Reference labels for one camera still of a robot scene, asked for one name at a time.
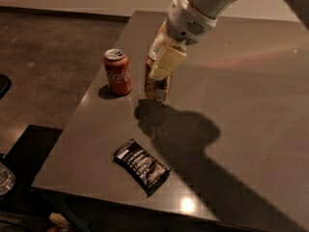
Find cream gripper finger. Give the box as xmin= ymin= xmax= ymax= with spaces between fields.
xmin=149 ymin=45 xmax=186 ymax=80
xmin=149 ymin=21 xmax=166 ymax=56

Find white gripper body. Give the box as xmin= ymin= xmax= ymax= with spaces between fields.
xmin=166 ymin=0 xmax=217 ymax=44

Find orange soda can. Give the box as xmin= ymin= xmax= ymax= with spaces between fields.
xmin=144 ymin=50 xmax=172 ymax=102

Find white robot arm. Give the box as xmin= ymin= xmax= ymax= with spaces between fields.
xmin=150 ymin=0 xmax=309 ymax=80

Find red coke can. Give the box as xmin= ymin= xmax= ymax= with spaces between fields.
xmin=103 ymin=48 xmax=131 ymax=96

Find black snack packet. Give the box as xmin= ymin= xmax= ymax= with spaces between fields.
xmin=113 ymin=139 xmax=170 ymax=196

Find dark round object at left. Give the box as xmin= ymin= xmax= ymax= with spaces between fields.
xmin=0 ymin=74 xmax=12 ymax=100

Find clear plastic object at left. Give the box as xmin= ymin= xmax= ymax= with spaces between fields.
xmin=0 ymin=162 xmax=15 ymax=195

